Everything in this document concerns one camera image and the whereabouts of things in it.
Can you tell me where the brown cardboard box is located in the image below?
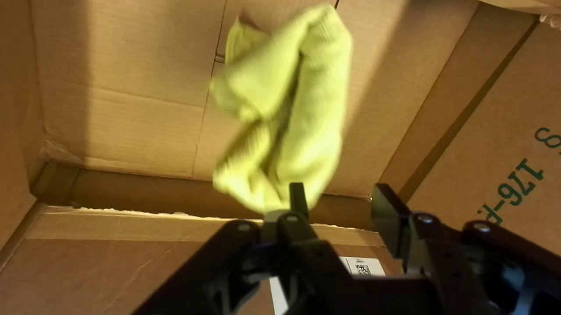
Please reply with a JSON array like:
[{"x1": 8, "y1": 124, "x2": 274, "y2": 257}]
[{"x1": 0, "y1": 0, "x2": 561, "y2": 315}]

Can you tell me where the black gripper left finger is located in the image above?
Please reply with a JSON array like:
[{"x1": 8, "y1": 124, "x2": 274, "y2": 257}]
[{"x1": 132, "y1": 182, "x2": 355, "y2": 315}]

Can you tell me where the yellow towel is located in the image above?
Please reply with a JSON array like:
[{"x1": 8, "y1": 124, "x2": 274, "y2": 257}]
[{"x1": 208, "y1": 3, "x2": 352, "y2": 213}]

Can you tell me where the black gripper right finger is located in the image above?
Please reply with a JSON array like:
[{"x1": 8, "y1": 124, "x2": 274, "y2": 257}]
[{"x1": 369, "y1": 184, "x2": 561, "y2": 315}]

